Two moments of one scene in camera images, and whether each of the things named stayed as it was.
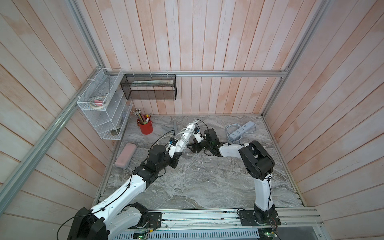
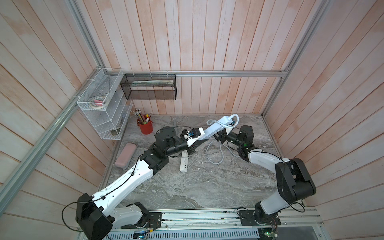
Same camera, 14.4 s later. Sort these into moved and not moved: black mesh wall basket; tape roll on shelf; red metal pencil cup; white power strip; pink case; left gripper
Moved: left gripper; white power strip
Not moved: red metal pencil cup; pink case; tape roll on shelf; black mesh wall basket
